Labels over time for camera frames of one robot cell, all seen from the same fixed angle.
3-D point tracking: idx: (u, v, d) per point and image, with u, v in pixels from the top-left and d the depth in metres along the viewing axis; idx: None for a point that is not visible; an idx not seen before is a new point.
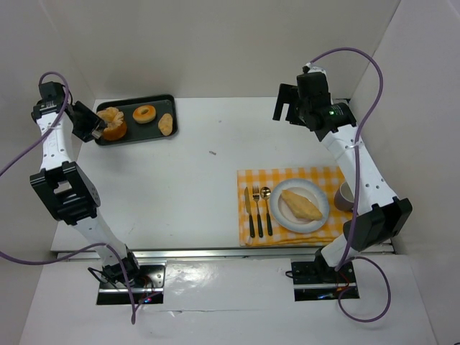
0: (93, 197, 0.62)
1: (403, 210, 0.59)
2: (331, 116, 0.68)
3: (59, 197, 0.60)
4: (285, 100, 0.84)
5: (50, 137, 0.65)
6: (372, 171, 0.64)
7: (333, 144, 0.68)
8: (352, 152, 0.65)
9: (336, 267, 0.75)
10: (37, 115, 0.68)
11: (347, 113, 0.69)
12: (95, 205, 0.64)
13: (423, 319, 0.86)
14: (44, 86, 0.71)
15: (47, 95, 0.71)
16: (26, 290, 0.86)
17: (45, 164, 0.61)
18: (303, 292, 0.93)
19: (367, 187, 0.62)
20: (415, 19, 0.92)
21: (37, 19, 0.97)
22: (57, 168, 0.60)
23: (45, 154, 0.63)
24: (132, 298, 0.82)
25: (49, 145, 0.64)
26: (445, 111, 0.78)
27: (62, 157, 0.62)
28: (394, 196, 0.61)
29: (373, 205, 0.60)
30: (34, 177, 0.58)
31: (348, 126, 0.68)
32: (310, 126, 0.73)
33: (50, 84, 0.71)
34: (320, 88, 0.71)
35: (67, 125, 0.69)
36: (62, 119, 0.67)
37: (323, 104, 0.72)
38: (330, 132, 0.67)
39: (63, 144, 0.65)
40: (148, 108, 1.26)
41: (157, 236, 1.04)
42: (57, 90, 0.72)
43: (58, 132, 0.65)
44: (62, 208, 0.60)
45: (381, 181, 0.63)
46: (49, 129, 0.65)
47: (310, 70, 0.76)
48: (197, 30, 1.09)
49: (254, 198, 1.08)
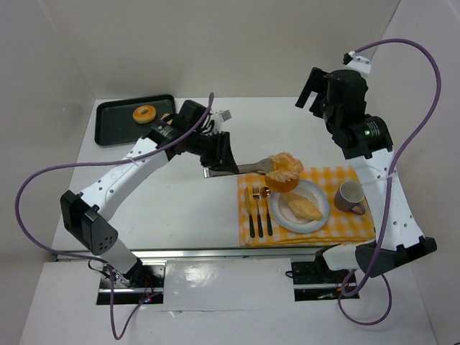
0: (95, 244, 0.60)
1: (426, 251, 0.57)
2: (365, 136, 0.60)
3: (72, 223, 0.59)
4: (313, 89, 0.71)
5: (122, 167, 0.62)
6: (402, 206, 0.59)
7: (363, 169, 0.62)
8: (384, 183, 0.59)
9: (343, 291, 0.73)
10: (144, 134, 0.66)
11: (383, 131, 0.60)
12: (96, 249, 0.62)
13: (423, 320, 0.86)
14: (186, 105, 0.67)
15: (182, 114, 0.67)
16: (26, 290, 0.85)
17: (88, 190, 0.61)
18: (303, 292, 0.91)
19: (394, 226, 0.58)
20: (415, 20, 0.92)
21: (38, 18, 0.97)
22: (85, 203, 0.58)
23: (100, 180, 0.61)
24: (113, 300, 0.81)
25: (112, 174, 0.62)
26: (445, 113, 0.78)
27: (103, 197, 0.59)
28: (420, 236, 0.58)
29: (398, 246, 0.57)
30: (65, 197, 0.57)
31: (383, 150, 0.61)
32: (338, 140, 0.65)
33: (192, 106, 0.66)
34: (356, 98, 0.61)
35: (153, 162, 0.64)
36: (149, 157, 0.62)
37: (355, 115, 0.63)
38: (363, 158, 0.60)
39: (118, 185, 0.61)
40: (148, 108, 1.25)
41: (157, 236, 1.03)
42: (192, 119, 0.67)
43: (133, 167, 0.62)
44: (71, 228, 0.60)
45: (409, 218, 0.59)
46: (128, 159, 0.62)
47: (351, 62, 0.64)
48: (198, 30, 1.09)
49: (254, 198, 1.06)
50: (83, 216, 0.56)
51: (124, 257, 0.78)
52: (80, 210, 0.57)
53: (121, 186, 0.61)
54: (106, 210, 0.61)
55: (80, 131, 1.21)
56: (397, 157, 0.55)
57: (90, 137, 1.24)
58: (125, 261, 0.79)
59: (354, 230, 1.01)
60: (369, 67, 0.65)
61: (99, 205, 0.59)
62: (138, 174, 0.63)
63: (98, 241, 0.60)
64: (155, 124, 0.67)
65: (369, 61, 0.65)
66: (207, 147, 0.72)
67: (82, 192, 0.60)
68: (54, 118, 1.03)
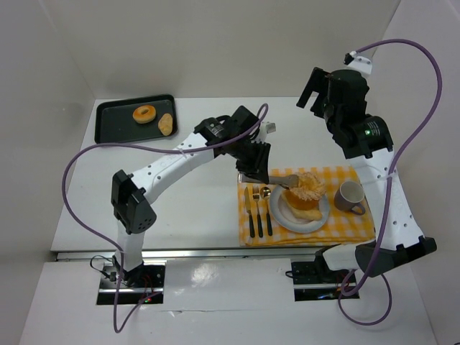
0: (133, 226, 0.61)
1: (426, 251, 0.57)
2: (366, 136, 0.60)
3: (118, 202, 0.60)
4: (313, 88, 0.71)
5: (173, 156, 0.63)
6: (402, 206, 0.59)
7: (363, 169, 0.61)
8: (384, 183, 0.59)
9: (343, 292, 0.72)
10: (197, 129, 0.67)
11: (383, 131, 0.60)
12: (133, 229, 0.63)
13: (423, 320, 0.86)
14: (239, 110, 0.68)
15: (235, 118, 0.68)
16: (26, 289, 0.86)
17: (139, 173, 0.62)
18: (303, 292, 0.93)
19: (394, 226, 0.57)
20: (415, 20, 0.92)
21: (38, 18, 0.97)
22: (134, 186, 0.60)
23: (150, 166, 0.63)
24: (117, 300, 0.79)
25: (162, 162, 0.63)
26: (446, 113, 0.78)
27: (150, 182, 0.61)
28: (420, 236, 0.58)
29: (398, 246, 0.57)
30: (118, 175, 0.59)
31: (383, 150, 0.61)
32: (339, 141, 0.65)
33: (247, 111, 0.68)
34: (356, 98, 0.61)
35: (200, 157, 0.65)
36: (198, 152, 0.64)
37: (356, 115, 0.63)
38: (364, 157, 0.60)
39: (167, 172, 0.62)
40: (148, 108, 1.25)
41: (157, 236, 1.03)
42: (243, 125, 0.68)
43: (182, 159, 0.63)
44: (116, 205, 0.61)
45: (409, 218, 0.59)
46: (178, 151, 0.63)
47: (353, 62, 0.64)
48: (197, 30, 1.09)
49: (254, 198, 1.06)
50: (131, 196, 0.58)
51: (126, 259, 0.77)
52: (128, 190, 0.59)
53: (168, 175, 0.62)
54: (152, 195, 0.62)
55: (80, 131, 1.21)
56: (397, 157, 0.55)
57: (90, 138, 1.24)
58: (134, 259, 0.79)
59: (354, 230, 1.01)
60: (370, 67, 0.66)
61: (146, 188, 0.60)
62: (184, 167, 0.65)
63: (136, 223, 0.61)
64: (208, 121, 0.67)
65: (370, 61, 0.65)
66: (248, 153, 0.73)
67: (133, 173, 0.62)
68: (54, 118, 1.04)
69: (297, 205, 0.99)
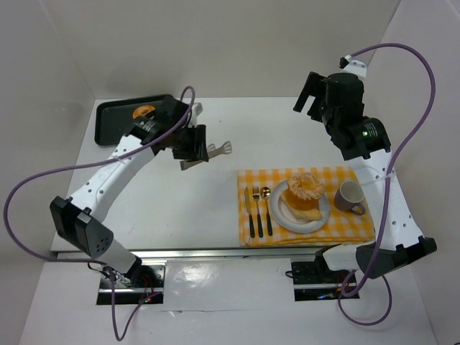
0: (90, 246, 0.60)
1: (426, 251, 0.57)
2: (364, 136, 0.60)
3: (65, 229, 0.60)
4: (310, 93, 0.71)
5: (110, 166, 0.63)
6: (401, 206, 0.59)
7: (361, 169, 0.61)
8: (383, 183, 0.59)
9: (344, 292, 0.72)
10: (128, 131, 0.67)
11: (380, 132, 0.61)
12: (91, 252, 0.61)
13: (423, 320, 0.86)
14: (167, 101, 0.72)
15: (164, 109, 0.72)
16: (26, 290, 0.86)
17: (79, 194, 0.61)
18: (303, 292, 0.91)
19: (394, 226, 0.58)
20: (415, 21, 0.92)
21: (39, 19, 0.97)
22: (77, 208, 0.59)
23: (89, 183, 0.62)
24: (114, 300, 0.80)
25: (100, 175, 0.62)
26: (446, 113, 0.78)
27: (93, 199, 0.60)
28: (420, 236, 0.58)
29: (397, 246, 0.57)
30: (54, 203, 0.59)
31: (381, 150, 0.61)
32: (337, 142, 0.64)
33: (173, 101, 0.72)
34: (354, 100, 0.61)
35: (139, 159, 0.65)
36: (136, 154, 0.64)
37: (352, 118, 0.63)
38: (361, 158, 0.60)
39: (108, 185, 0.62)
40: (148, 108, 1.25)
41: (156, 236, 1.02)
42: (174, 113, 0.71)
43: (120, 166, 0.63)
44: (65, 233, 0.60)
45: (408, 217, 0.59)
46: (114, 159, 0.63)
47: (348, 66, 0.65)
48: (197, 30, 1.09)
49: (254, 198, 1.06)
50: (75, 219, 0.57)
51: (122, 259, 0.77)
52: (70, 215, 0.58)
53: (110, 186, 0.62)
54: (100, 210, 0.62)
55: (80, 131, 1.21)
56: (395, 156, 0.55)
57: (90, 137, 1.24)
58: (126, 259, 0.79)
59: (354, 230, 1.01)
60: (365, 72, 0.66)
61: (90, 207, 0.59)
62: (125, 172, 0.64)
63: (92, 244, 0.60)
64: (137, 121, 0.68)
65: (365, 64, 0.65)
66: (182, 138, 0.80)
67: (72, 195, 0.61)
68: (54, 118, 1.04)
69: (297, 204, 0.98)
